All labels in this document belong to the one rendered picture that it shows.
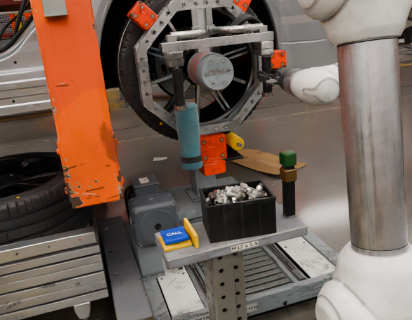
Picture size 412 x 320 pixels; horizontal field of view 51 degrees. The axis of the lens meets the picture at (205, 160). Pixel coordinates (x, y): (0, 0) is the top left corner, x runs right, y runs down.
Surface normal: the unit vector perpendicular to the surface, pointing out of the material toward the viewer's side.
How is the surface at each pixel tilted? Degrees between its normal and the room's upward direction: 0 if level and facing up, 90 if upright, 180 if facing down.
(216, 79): 90
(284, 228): 0
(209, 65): 90
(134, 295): 0
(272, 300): 90
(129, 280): 0
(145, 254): 90
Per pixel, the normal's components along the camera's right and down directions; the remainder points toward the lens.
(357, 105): -0.70, 0.19
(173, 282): -0.08, -0.94
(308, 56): 0.30, 0.29
